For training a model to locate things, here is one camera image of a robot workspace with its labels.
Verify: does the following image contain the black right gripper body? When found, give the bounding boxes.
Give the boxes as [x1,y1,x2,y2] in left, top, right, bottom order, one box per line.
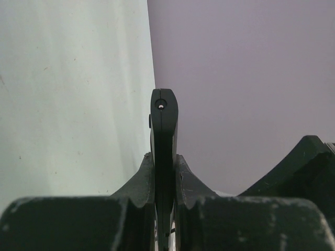
[237,134,335,210]

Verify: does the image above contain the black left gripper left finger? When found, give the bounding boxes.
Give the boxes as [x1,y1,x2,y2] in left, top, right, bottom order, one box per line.
[1,153,155,250]

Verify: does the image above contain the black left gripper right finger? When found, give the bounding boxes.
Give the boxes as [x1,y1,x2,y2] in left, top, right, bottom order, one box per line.
[175,155,334,250]

